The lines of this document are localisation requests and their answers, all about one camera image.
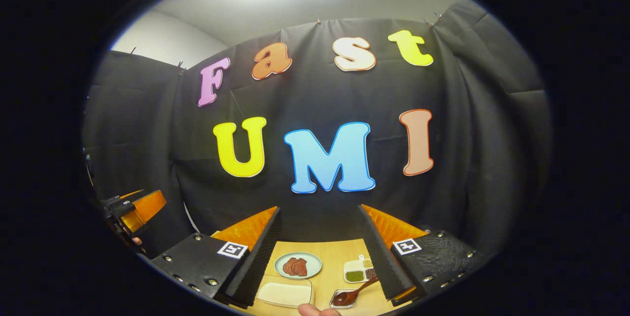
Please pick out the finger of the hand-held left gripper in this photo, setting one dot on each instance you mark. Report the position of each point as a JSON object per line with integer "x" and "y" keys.
{"x": 130, "y": 194}
{"x": 147, "y": 205}

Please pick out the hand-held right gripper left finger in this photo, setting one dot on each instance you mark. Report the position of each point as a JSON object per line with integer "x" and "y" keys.
{"x": 258, "y": 257}

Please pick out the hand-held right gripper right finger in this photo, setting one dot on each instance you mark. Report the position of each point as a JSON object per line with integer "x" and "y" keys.
{"x": 389, "y": 267}

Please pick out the brown wooden spoon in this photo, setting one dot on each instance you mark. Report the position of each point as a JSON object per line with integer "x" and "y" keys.
{"x": 352, "y": 294}

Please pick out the small glass chopstick holder dish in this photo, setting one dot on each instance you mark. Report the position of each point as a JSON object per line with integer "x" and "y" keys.
{"x": 335, "y": 304}

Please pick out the red meat slice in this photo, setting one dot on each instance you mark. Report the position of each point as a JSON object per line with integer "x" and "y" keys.
{"x": 289, "y": 267}
{"x": 301, "y": 268}

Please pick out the white divided grain dish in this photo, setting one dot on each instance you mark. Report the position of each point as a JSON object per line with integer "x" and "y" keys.
{"x": 353, "y": 269}

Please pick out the beige cutting board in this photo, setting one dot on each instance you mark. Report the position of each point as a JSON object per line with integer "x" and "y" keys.
{"x": 283, "y": 294}

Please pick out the pale green round plate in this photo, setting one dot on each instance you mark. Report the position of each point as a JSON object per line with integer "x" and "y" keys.
{"x": 315, "y": 263}

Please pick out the black backdrop cloth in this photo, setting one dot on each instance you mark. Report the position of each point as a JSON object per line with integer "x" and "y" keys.
{"x": 320, "y": 94}

